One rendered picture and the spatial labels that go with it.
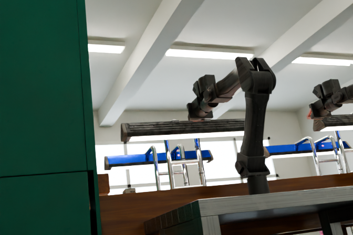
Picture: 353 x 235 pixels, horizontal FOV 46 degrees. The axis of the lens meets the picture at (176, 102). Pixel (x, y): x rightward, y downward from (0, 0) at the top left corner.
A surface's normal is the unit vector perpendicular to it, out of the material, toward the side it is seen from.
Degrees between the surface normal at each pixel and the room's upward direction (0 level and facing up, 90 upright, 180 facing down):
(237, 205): 90
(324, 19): 90
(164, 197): 90
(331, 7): 90
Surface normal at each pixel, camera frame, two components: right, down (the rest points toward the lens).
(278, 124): 0.36, -0.36
